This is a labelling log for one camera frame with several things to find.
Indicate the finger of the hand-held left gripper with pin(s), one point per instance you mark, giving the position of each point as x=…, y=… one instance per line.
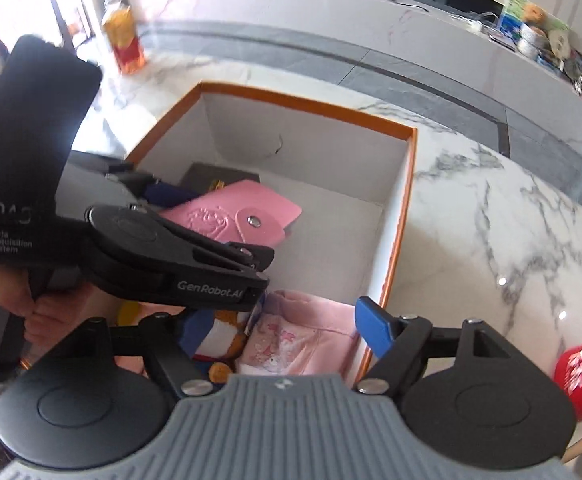
x=171, y=194
x=241, y=257

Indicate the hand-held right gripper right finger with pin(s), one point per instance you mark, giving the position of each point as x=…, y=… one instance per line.
x=373, y=330

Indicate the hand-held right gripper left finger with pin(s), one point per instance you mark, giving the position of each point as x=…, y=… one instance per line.
x=163, y=330

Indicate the yellow tape measure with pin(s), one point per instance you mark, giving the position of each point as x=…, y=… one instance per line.
x=128, y=312

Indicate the black small box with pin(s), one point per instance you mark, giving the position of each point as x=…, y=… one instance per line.
x=206, y=172

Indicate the pink embossed card wallet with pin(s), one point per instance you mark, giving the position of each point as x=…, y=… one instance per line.
x=271, y=210

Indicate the brown white plush toy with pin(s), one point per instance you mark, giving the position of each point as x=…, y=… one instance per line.
x=221, y=340

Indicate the pink fabric pouch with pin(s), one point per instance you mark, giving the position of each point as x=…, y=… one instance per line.
x=311, y=330

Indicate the orange cardboard box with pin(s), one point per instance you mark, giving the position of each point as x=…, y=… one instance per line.
x=321, y=240

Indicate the person's left hand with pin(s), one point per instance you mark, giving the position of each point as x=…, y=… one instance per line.
x=1, y=285

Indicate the yellow red drink bottle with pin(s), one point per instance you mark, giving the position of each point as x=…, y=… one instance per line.
x=123, y=40

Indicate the white marble console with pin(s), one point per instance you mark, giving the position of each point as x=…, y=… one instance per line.
x=371, y=25

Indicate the white power strip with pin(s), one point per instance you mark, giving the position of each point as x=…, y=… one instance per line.
x=473, y=24

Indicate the colourful painting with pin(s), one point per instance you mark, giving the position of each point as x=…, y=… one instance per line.
x=511, y=20

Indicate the round hand fan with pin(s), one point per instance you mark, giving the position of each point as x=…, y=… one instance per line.
x=558, y=42

